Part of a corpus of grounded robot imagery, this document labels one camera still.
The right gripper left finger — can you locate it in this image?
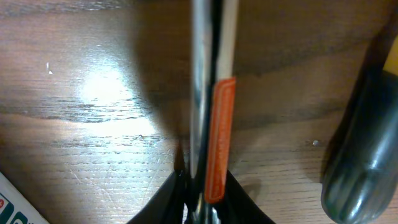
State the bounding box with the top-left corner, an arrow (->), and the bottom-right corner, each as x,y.
127,170 -> 188,224

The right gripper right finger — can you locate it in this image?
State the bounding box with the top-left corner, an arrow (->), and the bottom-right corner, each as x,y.
216,171 -> 275,224

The white and blue box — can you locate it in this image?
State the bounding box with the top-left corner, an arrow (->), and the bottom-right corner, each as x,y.
0,174 -> 49,224

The small hammer black handle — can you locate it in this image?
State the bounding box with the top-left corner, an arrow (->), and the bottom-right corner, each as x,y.
186,0 -> 239,223

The black and yellow screwdriver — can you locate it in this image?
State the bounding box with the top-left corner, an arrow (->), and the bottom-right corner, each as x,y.
320,34 -> 398,224

